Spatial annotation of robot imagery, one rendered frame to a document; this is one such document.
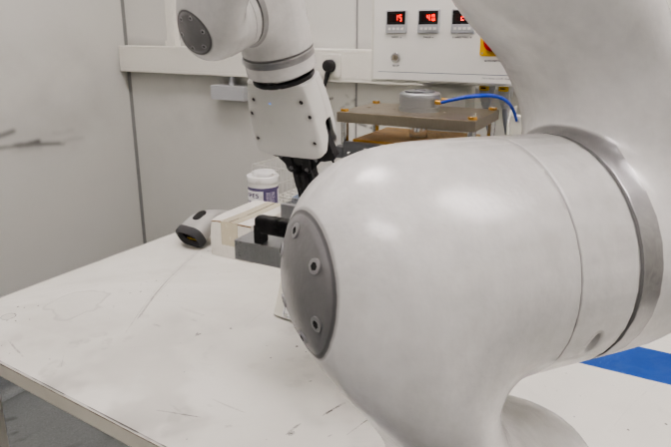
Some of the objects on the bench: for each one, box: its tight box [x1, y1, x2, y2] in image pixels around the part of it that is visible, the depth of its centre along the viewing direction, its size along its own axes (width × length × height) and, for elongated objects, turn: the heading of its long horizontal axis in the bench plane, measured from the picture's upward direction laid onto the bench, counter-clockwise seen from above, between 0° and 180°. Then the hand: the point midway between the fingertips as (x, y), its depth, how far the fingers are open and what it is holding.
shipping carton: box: [211, 200, 281, 263], centre depth 141 cm, size 19×13×9 cm
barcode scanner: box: [176, 210, 229, 247], centre depth 148 cm, size 20×8×8 cm, turn 148°
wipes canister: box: [247, 169, 280, 204], centre depth 158 cm, size 9×9×15 cm
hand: (307, 180), depth 78 cm, fingers closed
